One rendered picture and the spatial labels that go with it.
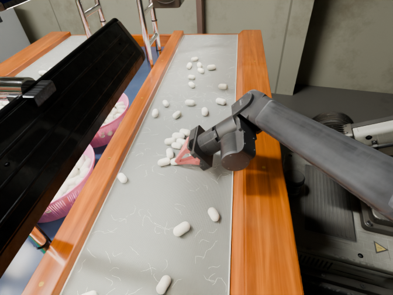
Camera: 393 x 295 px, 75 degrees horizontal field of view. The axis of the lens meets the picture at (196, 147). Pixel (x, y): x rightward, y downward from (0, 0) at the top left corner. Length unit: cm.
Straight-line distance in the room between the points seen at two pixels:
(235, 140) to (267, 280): 25
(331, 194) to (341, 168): 69
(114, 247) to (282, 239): 33
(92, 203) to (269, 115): 42
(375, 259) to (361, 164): 63
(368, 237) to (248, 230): 52
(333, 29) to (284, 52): 43
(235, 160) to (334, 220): 53
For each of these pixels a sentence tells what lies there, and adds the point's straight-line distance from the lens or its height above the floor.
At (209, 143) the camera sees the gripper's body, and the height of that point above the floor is 85.
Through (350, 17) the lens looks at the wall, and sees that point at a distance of 250.
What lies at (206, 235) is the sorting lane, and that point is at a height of 74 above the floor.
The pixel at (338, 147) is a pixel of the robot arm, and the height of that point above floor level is 101.
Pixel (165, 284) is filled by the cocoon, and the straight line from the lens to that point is 51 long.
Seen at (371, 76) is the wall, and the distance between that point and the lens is 272.
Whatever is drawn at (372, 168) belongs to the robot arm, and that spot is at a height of 102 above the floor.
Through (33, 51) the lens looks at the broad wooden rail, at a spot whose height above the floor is 76.
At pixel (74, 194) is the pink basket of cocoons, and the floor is 74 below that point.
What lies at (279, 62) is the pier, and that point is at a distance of 235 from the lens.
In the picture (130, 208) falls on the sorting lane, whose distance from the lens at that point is 62.
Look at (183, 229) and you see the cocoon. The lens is 55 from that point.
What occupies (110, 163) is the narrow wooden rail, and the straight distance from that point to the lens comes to 70.
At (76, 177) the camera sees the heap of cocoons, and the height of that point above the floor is 74.
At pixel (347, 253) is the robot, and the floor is 47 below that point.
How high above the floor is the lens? 123
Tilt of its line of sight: 42 degrees down
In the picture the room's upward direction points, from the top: 4 degrees counter-clockwise
